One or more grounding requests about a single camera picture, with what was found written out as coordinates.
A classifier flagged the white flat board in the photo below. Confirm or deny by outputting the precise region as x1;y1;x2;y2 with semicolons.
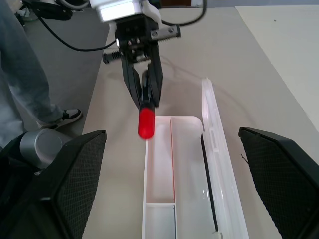
235;5;319;150

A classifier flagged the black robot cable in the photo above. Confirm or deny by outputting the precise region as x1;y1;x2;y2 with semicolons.
36;9;119;52
161;0;208;27

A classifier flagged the black and white sneaker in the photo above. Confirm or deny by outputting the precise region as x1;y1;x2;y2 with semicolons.
36;108;83;130

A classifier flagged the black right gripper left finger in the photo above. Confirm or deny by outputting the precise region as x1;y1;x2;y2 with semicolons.
32;129;107;239

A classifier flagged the person's leg in blue jeans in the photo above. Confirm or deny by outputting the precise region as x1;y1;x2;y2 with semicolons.
0;0;64;149

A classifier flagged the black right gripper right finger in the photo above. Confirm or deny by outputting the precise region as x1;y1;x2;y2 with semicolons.
238;127;319;239

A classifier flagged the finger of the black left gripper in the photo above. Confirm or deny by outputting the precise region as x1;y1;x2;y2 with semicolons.
146;44;164;108
121;55;143;111

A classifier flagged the white plastic pencil case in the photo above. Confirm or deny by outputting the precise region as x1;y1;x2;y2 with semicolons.
141;77;250;239

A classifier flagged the silver robot body joint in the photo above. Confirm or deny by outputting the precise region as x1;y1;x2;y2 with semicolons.
19;127;73;170

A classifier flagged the red capped black marker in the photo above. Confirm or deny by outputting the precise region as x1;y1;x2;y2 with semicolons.
137;70;157;140

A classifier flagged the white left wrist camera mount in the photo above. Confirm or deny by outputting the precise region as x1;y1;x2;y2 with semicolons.
89;0;163;28

